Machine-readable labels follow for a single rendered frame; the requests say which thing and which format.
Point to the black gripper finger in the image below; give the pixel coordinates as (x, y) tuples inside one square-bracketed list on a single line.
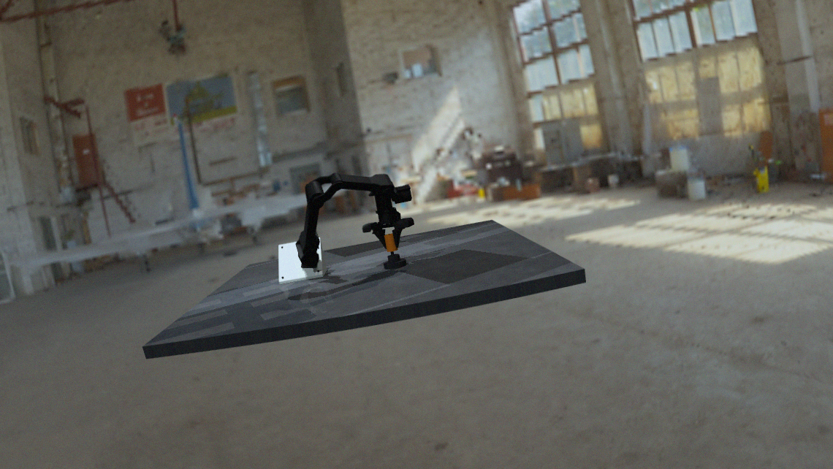
[(396, 235), (380, 236)]

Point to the orange knob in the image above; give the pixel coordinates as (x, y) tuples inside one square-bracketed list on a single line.
[(390, 243)]

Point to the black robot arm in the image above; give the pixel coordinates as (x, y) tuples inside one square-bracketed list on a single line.
[(380, 186)]

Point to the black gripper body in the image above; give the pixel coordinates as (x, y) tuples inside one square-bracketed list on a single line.
[(387, 219)]

